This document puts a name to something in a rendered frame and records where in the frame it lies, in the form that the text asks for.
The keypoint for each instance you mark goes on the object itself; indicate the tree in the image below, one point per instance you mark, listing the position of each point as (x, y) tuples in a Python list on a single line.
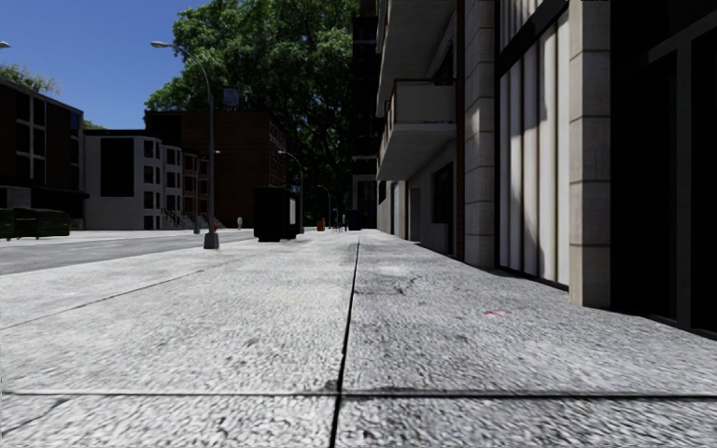
[(25, 78)]

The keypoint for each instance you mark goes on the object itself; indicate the pale concrete building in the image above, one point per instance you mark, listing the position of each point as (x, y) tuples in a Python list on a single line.
[(417, 134)]

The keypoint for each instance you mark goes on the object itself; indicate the dark brick building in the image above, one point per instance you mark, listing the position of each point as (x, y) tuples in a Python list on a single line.
[(39, 151)]

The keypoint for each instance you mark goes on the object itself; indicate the trees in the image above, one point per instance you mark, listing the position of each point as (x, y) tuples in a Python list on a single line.
[(280, 61)]

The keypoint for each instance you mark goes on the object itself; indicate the white concrete building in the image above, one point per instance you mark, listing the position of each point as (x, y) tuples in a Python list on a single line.
[(129, 185)]

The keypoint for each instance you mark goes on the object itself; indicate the black bus shelter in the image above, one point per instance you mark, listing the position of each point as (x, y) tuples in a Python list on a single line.
[(273, 213)]

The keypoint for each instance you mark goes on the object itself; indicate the dark bin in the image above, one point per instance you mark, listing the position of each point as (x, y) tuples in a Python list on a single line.
[(5, 223), (51, 222), (24, 222)]

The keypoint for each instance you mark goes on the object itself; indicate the red brick building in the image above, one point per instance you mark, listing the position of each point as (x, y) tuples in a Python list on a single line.
[(241, 162)]

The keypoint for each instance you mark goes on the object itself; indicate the pale stone building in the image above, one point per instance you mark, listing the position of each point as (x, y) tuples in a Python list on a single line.
[(588, 168)]

